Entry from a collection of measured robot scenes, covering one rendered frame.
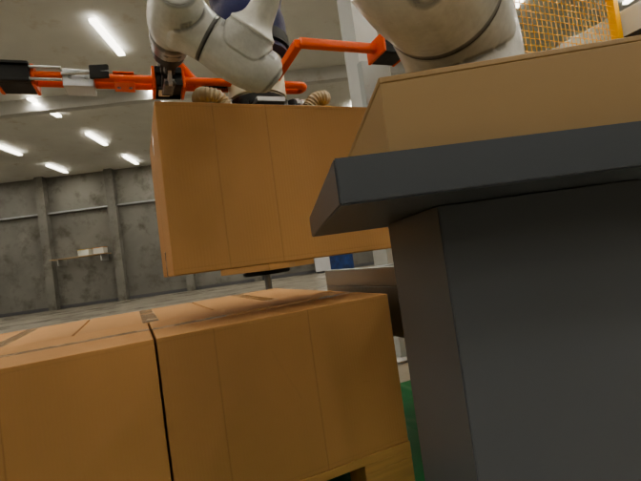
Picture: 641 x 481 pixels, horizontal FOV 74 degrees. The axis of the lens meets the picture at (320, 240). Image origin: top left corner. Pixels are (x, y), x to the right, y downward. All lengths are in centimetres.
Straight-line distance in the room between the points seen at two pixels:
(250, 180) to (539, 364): 75
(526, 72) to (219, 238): 75
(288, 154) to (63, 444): 79
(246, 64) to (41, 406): 79
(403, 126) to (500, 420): 34
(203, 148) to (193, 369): 51
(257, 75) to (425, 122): 60
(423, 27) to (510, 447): 47
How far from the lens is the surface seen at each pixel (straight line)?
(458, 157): 38
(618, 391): 62
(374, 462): 125
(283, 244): 106
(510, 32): 65
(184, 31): 97
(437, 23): 52
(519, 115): 45
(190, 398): 104
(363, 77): 268
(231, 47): 96
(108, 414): 104
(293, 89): 141
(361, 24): 291
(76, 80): 129
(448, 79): 44
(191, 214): 102
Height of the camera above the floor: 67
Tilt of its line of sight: 2 degrees up
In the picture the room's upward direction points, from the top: 8 degrees counter-clockwise
